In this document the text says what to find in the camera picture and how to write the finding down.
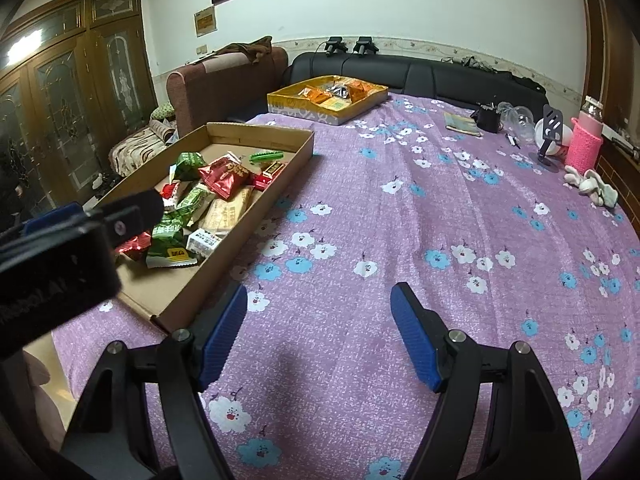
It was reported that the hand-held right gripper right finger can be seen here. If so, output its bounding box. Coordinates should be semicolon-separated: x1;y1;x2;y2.
390;281;583;480

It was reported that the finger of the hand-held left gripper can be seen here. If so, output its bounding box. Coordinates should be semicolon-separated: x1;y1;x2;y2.
84;189;164;252
22;203;89;234

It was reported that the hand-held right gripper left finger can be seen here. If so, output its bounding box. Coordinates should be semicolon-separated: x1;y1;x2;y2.
57;282;249;480

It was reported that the small red candy packet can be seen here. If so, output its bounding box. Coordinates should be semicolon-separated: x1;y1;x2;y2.
116;230;153;261

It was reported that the green white packet orange label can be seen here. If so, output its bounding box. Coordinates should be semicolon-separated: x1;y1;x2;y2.
146;237;198;270

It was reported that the dark green snack packet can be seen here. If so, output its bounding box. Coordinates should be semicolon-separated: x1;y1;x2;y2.
170;151;207;181

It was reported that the brown cardboard box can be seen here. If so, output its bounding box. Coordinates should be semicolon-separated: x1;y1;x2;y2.
92;121;316;335

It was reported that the beige wafer packet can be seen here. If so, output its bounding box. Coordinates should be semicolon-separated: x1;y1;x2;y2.
220;186;254;226
199;199;236;235

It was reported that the patterned blanket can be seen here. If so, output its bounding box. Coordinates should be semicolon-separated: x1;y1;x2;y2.
110;102;177;177

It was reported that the wooden wardrobe with glass doors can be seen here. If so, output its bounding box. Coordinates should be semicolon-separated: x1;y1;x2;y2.
0;0;158;221

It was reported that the brown armchair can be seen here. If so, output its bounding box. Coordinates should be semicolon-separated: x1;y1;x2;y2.
166;45;289;138

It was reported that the yellow patterned box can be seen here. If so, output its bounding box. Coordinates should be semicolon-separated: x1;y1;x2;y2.
266;75;390;126

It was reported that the brown cloth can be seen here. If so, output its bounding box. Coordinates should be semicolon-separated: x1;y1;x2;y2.
212;36;273;63

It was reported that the green notebook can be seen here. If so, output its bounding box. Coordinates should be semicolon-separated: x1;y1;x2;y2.
444;112;485;138

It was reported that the black pouch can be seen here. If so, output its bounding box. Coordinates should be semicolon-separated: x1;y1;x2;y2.
475;102;502;133

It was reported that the white plush toy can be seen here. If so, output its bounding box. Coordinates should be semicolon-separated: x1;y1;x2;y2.
564;166;621;207

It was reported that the clear plastic cup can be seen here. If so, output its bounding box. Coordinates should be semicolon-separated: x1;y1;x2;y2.
497;101;538;141

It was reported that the black phone stand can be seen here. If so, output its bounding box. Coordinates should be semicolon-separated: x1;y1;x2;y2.
536;104;566;171

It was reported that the white bowl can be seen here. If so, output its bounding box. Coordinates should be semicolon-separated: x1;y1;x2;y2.
534;119;575;158

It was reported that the large orange snack packet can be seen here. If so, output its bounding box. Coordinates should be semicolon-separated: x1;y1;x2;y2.
345;81;376;103

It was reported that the bottle with pink knitted sleeve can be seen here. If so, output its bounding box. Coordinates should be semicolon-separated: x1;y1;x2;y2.
570;95;606;173

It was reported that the black sofa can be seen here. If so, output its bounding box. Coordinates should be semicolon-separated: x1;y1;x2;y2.
282;52;548;111

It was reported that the black cloth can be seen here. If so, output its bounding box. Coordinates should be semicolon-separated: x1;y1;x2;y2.
505;74;547;95

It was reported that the framed wall certificate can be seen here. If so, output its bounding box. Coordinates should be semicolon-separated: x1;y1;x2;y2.
194;6;217;37

